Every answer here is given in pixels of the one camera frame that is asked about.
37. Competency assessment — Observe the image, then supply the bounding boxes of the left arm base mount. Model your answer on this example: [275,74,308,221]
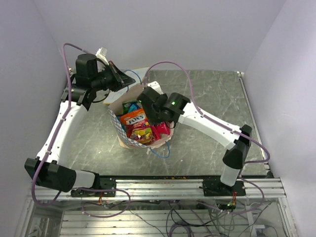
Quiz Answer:
[71,176,117,198]

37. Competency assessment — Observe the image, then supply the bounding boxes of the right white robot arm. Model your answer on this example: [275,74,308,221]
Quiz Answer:
[137,86,252,196]

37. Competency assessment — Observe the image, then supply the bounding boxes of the green snack pack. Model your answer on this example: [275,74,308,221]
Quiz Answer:
[122,100,140,114]

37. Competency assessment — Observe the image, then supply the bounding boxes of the pink snack bag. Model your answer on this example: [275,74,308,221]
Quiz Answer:
[150,122,171,143]

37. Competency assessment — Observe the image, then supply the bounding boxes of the orange Fox's candy bag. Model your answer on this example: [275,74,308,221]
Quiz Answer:
[120,108,152,144]

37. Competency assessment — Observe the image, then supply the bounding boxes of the aluminium frame rail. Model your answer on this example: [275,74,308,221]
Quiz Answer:
[35,179,286,201]

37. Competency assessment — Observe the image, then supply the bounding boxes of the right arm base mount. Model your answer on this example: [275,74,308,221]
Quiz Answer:
[199,177,246,197]

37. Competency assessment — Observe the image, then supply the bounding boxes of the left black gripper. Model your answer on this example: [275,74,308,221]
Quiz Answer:
[92,61,137,92]

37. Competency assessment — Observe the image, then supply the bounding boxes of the blue checkered paper bag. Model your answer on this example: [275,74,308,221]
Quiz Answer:
[108,84,173,150]

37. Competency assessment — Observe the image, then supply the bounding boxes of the loose cables under table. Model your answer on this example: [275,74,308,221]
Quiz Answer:
[81,195,272,237]

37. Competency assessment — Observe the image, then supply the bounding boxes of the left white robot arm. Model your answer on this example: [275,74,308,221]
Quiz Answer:
[25,52,135,196]

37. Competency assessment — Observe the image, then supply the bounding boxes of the blue snack bag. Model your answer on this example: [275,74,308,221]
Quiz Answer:
[127,102,142,113]

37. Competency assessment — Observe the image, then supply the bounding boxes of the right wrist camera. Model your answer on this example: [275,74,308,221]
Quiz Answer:
[147,81,163,94]

